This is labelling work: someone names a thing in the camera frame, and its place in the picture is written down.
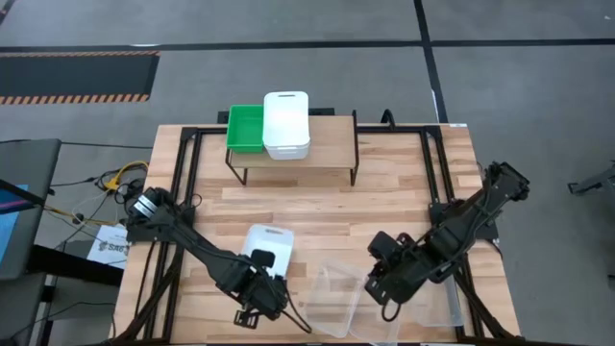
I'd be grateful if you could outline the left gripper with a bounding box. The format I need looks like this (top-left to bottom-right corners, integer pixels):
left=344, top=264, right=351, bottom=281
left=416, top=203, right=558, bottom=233
left=234, top=276, right=289, bottom=331

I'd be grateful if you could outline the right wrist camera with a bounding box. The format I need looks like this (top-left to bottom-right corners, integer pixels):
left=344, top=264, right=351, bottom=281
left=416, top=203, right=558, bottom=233
left=367, top=231, right=401, bottom=261

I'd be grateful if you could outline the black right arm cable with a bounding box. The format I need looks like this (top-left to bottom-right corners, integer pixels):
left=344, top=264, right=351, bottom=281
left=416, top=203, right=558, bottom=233
left=381, top=300, right=404, bottom=323

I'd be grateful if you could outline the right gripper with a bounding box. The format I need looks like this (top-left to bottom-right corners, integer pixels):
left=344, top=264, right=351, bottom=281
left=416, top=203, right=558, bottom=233
left=363, top=249, right=436, bottom=308

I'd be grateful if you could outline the wooden shelf with black legs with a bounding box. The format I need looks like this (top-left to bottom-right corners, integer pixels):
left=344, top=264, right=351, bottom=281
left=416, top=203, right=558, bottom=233
left=224, top=109, right=360, bottom=187

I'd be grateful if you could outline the white printed paper sign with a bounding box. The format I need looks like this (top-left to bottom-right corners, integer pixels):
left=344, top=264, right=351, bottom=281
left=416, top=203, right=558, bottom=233
left=86, top=224, right=131, bottom=270

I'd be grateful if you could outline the yellow cable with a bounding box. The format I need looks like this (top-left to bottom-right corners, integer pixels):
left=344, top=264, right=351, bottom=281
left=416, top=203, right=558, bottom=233
left=43, top=161, right=150, bottom=228

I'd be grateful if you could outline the blue sheet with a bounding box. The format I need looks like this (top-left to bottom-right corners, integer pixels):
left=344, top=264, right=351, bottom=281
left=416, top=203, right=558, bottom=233
left=0, top=185, right=29, bottom=264

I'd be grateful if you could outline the black floor cable bundle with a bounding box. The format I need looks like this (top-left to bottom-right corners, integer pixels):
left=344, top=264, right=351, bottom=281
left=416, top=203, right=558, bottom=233
left=95, top=167, right=146, bottom=204

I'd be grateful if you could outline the black stand foot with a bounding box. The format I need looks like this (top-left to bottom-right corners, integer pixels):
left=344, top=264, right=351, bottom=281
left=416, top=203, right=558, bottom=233
left=567, top=165, right=615, bottom=196

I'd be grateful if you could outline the black hazard-striped floor mat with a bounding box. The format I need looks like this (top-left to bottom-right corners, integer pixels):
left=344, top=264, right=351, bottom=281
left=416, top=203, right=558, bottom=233
left=0, top=50, right=161, bottom=106

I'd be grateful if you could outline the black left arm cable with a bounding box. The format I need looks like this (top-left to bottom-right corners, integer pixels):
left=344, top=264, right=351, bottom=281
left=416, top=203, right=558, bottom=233
left=278, top=283, right=313, bottom=335

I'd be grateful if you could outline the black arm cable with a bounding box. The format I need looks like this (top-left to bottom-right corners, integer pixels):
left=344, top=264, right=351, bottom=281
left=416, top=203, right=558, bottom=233
left=278, top=283, right=313, bottom=335
left=381, top=300, right=404, bottom=323

